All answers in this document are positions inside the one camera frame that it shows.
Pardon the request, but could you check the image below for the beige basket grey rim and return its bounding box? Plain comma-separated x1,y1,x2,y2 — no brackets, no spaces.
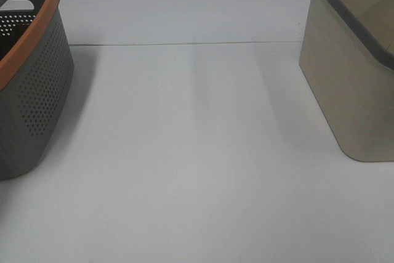
299,0,393,162

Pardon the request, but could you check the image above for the grey perforated basket orange rim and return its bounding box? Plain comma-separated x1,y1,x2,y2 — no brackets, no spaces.
1,0,74,180

